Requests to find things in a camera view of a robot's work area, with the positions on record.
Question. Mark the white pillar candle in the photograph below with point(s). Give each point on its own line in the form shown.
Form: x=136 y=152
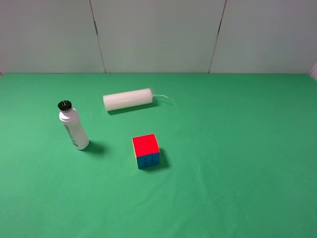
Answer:
x=129 y=99

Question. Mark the white bottle with black brush cap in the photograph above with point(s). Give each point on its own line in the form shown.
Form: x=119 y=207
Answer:
x=71 y=121

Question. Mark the colourful puzzle cube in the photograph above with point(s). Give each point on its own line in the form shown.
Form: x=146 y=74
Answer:
x=146 y=150

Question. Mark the pink object at right edge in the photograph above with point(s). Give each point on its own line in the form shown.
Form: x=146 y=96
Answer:
x=313 y=72

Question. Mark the green table cloth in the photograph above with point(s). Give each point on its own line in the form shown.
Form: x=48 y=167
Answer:
x=238 y=157

